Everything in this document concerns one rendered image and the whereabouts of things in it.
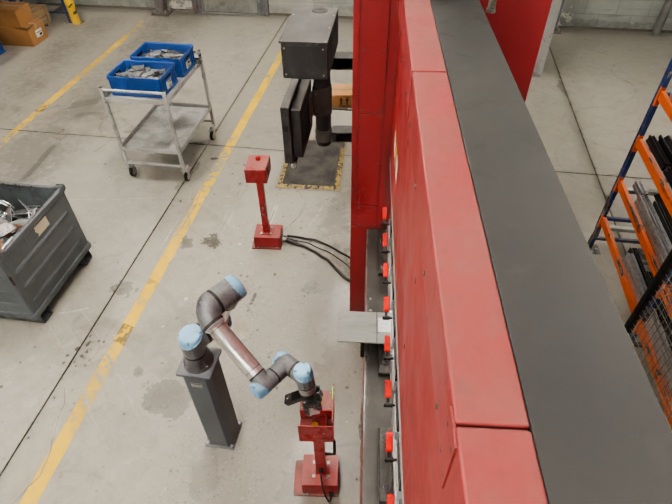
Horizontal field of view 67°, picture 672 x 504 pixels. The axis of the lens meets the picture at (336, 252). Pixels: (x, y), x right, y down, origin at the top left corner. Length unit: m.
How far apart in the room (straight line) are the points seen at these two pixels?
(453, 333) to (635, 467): 0.28
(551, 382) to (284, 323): 3.07
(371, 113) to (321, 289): 1.70
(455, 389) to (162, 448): 2.79
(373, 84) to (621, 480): 2.15
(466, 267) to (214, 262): 3.50
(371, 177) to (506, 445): 2.30
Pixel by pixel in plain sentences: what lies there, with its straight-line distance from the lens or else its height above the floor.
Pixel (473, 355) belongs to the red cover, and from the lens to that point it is 0.78.
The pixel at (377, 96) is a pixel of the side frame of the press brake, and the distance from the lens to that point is 2.62.
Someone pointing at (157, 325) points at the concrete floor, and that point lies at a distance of 3.94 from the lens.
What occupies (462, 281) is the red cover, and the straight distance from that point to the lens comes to 0.87.
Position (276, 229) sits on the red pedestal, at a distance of 4.28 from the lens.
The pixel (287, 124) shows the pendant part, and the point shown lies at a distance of 2.89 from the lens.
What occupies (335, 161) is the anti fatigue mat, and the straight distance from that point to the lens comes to 5.24.
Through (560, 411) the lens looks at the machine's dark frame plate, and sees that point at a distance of 0.76.
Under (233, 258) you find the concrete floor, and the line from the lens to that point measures 4.26.
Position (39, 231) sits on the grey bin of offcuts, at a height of 0.59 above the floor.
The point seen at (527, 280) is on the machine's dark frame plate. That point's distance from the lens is 0.90.
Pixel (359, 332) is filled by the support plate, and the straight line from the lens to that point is 2.41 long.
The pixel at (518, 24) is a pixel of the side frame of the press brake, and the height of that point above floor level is 2.09.
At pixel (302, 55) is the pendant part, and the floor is 1.88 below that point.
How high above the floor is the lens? 2.92
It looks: 44 degrees down
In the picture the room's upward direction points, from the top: 1 degrees counter-clockwise
